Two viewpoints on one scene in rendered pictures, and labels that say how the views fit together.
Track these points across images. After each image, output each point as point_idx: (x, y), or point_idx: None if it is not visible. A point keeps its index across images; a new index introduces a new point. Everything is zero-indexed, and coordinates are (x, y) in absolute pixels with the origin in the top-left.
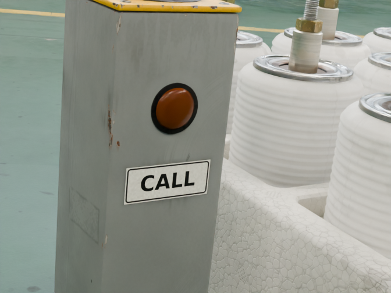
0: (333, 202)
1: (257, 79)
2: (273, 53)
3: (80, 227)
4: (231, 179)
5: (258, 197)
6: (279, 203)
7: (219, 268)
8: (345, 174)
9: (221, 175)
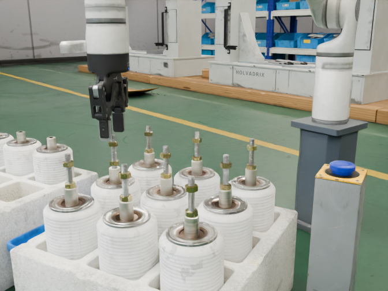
0: (268, 219)
1: (251, 211)
2: (141, 239)
3: (357, 247)
4: (269, 245)
5: (275, 237)
6: (273, 233)
7: (271, 279)
8: (272, 206)
9: (268, 248)
